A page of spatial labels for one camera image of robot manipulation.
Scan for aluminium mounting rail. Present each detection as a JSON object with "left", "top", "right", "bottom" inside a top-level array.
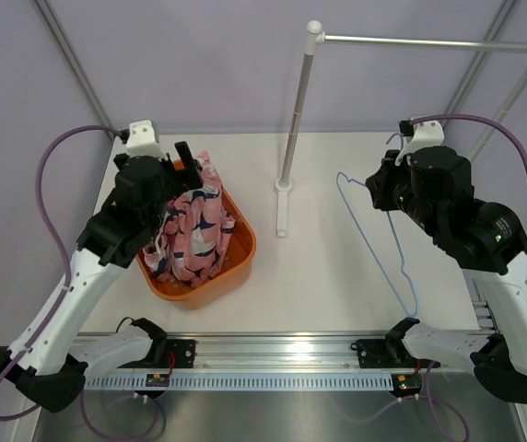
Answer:
[{"left": 72, "top": 331, "right": 527, "bottom": 374}]

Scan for pink shark print shorts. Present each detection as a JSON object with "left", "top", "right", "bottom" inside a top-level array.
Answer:
[{"left": 142, "top": 151, "right": 236, "bottom": 288}]

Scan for metal clothes rack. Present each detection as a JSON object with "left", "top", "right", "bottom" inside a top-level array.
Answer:
[{"left": 274, "top": 20, "right": 527, "bottom": 238}]

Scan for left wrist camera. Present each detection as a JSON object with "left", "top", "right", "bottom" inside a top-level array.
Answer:
[{"left": 119, "top": 120, "right": 165, "bottom": 158}]

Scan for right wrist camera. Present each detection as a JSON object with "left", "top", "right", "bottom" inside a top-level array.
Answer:
[{"left": 395, "top": 119, "right": 444, "bottom": 166}]

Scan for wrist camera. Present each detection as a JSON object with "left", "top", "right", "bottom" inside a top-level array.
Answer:
[
  {"left": 395, "top": 119, "right": 444, "bottom": 166},
  {"left": 119, "top": 120, "right": 165, "bottom": 158}
]

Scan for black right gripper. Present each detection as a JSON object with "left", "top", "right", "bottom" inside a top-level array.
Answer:
[{"left": 367, "top": 149, "right": 441, "bottom": 238}]

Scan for blue wire hanger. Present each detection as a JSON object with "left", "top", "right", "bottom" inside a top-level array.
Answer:
[{"left": 335, "top": 133, "right": 420, "bottom": 320}]

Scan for orange plastic basket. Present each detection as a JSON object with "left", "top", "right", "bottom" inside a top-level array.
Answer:
[{"left": 137, "top": 184, "right": 256, "bottom": 310}]

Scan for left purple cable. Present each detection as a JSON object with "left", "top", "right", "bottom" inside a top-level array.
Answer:
[{"left": 0, "top": 124, "right": 131, "bottom": 423}]

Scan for white slotted cable duct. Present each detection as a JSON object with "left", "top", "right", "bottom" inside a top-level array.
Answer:
[{"left": 86, "top": 372, "right": 393, "bottom": 391}]

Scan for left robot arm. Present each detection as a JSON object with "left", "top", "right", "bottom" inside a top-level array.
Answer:
[{"left": 0, "top": 141, "right": 203, "bottom": 413}]

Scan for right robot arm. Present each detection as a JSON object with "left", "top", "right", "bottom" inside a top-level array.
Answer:
[{"left": 365, "top": 145, "right": 527, "bottom": 404}]

